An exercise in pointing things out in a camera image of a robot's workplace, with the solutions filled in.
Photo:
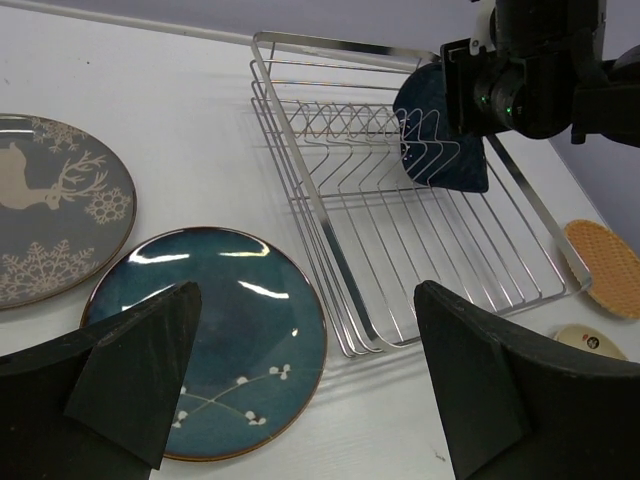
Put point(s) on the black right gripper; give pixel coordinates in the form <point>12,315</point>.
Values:
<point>519,69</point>

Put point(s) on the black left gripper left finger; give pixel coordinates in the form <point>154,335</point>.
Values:
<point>98,402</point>

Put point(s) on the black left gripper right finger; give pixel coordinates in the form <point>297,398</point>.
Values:
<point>515,404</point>

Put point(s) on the dark blue leaf plate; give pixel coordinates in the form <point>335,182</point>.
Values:
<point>432,155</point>

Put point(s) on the grey deer pattern plate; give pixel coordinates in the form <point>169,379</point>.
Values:
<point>68,206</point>

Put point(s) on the cream floral plate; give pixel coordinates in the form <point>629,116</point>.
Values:
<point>588,339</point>

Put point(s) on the teal blossom round plate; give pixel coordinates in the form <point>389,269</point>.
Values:
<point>261,345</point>

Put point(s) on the woven tan round plate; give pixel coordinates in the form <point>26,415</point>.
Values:
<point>613,265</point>

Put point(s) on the wire metal dish rack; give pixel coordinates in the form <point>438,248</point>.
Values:
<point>371,234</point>

